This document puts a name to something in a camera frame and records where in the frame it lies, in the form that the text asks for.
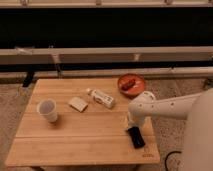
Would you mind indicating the black eraser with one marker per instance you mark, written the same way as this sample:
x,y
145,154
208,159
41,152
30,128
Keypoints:
x,y
136,137

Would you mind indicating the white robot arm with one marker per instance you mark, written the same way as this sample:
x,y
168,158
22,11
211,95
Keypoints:
x,y
196,110

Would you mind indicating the small white bottle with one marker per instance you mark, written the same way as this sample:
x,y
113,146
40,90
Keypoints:
x,y
101,97

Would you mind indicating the orange bowl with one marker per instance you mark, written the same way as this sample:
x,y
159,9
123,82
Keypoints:
x,y
131,85

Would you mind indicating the beige sponge block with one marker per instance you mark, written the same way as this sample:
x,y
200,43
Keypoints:
x,y
78,104

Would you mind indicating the wooden board table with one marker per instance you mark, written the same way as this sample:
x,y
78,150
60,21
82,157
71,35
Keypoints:
x,y
95,136

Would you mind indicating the black bracket on wall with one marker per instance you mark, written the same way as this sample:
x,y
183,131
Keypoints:
x,y
28,79

